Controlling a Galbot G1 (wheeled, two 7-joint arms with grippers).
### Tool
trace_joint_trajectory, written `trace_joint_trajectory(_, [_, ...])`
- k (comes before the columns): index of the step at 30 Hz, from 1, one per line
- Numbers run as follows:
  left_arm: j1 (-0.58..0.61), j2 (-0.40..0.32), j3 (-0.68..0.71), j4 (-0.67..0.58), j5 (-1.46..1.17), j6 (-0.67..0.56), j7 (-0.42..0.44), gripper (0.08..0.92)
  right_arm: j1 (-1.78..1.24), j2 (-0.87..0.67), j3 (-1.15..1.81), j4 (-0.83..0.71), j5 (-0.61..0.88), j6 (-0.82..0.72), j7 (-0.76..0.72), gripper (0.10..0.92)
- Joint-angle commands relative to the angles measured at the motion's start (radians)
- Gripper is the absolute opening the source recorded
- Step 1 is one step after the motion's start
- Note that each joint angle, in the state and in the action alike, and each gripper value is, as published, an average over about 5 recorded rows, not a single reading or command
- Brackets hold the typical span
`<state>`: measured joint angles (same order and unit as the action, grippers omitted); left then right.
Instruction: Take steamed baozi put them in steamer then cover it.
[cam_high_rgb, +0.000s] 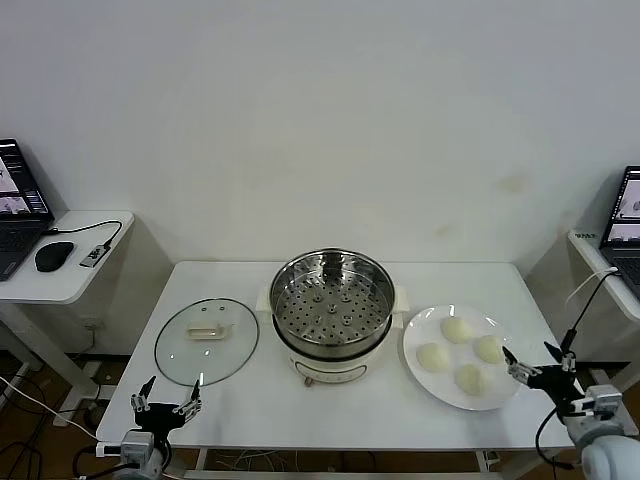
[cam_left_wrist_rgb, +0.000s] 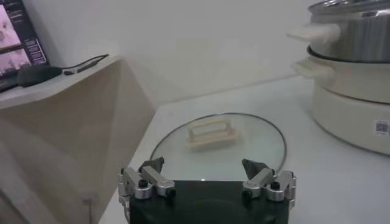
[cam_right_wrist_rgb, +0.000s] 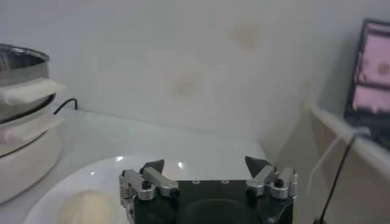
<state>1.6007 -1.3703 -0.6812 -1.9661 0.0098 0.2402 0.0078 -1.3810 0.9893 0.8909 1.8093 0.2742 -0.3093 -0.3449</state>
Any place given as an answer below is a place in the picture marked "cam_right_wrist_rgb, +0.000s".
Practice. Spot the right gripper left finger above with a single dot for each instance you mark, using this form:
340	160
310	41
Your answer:
158	179

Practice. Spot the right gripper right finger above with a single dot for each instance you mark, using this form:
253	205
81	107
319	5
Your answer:
265	178

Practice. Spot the white steamed baozi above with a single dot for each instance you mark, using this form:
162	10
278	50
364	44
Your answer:
85	208

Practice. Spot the round white plate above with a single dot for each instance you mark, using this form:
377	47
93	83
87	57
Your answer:
100	173

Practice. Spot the cream electric cooker base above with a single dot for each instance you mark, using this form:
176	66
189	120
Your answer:
24	161

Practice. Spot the black laptop with pale screen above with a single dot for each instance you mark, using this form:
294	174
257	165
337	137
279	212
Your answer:
370	76

